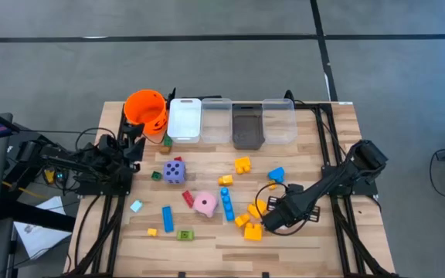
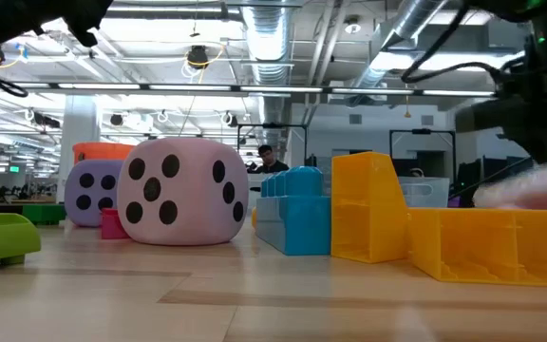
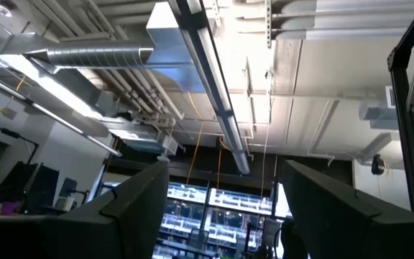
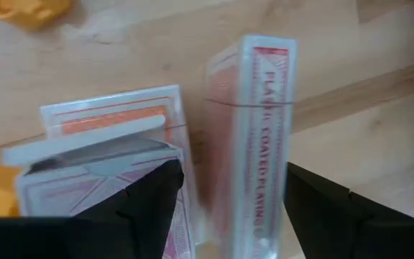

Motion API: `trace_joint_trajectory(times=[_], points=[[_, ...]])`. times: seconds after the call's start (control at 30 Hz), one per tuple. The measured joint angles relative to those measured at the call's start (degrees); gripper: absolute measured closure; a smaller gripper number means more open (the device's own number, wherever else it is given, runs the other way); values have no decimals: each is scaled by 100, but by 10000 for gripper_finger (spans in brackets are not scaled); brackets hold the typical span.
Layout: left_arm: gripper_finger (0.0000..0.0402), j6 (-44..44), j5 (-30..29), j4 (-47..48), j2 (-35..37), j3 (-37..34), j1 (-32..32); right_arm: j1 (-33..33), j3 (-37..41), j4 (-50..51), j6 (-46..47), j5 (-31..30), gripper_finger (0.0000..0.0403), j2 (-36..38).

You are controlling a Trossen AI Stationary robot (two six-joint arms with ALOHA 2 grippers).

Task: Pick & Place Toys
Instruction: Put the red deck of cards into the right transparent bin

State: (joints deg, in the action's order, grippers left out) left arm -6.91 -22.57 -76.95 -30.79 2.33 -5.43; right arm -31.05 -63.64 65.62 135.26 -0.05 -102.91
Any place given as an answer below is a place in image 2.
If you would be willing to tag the pink playing card box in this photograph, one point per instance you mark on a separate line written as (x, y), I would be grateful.
(515, 190)

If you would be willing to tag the yellow long hollow block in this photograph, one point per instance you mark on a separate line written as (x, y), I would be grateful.
(492, 247)

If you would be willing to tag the yellow tall angled block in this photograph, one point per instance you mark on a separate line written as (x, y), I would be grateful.
(364, 209)

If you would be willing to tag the large blue studded block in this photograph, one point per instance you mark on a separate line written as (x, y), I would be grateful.
(297, 218)

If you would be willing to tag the yellow rounded block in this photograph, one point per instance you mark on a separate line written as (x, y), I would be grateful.
(254, 217)

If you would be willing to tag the pink foam die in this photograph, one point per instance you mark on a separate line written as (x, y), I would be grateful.
(183, 190)

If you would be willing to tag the small red studded brick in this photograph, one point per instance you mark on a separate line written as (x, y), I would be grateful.
(112, 225)

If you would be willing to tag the purple foam die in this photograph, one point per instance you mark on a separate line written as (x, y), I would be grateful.
(93, 190)

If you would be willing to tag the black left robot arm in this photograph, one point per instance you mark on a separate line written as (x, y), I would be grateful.
(17, 14)

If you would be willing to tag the thin black diagonal rod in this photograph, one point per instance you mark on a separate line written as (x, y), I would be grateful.
(492, 178)

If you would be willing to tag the clear plastic bin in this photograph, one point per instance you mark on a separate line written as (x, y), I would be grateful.
(425, 192)

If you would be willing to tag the person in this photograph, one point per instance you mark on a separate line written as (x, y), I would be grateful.
(269, 164)

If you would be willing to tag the orange pumpkin face bucket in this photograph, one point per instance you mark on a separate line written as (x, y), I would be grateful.
(102, 151)

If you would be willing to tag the white building pillar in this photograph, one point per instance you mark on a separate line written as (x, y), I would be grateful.
(79, 142)

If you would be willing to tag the green toy brick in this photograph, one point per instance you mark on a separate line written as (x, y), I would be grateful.
(45, 214)

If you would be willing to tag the black background rig frame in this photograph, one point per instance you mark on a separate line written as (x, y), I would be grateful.
(420, 131)
(273, 125)

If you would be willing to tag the silver ventilation duct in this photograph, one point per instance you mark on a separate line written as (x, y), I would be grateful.
(266, 38)

